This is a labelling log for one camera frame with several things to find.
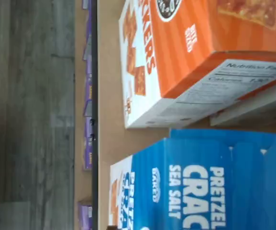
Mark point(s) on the wooden shelf board with cracker boxes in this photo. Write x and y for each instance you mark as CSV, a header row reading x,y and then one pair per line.
x,y
109,72

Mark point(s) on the purple Annie's snack box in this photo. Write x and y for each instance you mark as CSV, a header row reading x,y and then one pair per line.
x,y
88,88
88,148
85,215

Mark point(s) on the orange cheddar pretzel crackers box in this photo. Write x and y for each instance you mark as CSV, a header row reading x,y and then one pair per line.
x,y
176,48
259,107

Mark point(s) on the blue sea salt crackers box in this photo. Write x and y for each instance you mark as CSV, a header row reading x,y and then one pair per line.
x,y
259,182
195,187

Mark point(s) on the row of purple packages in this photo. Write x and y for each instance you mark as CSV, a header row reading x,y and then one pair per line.
x,y
79,95

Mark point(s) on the black metal shelf frame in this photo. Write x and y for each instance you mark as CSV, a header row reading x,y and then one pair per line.
x,y
94,72

